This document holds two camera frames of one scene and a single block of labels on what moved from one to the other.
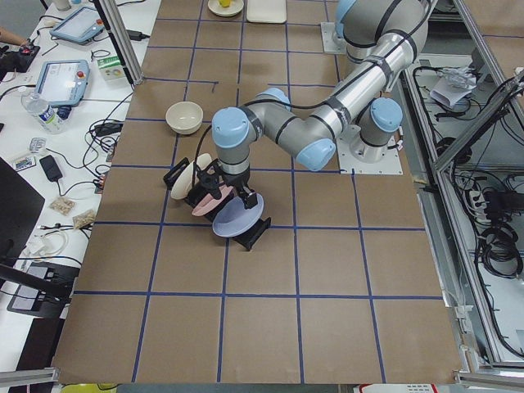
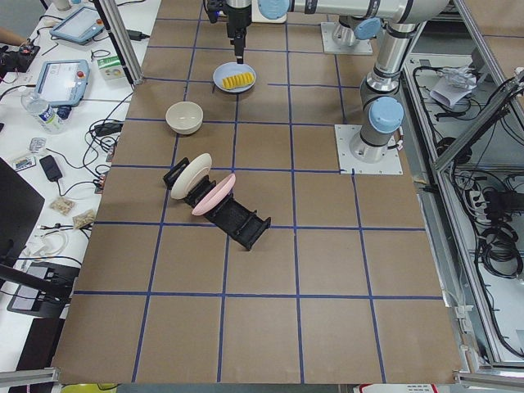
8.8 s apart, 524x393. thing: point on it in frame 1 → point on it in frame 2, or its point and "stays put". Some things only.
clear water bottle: (44, 113) stays put
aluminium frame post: (122, 38) stays put
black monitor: (21, 204) stays put
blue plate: (232, 217) → (230, 70)
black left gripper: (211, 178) → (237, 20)
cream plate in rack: (185, 179) stays put
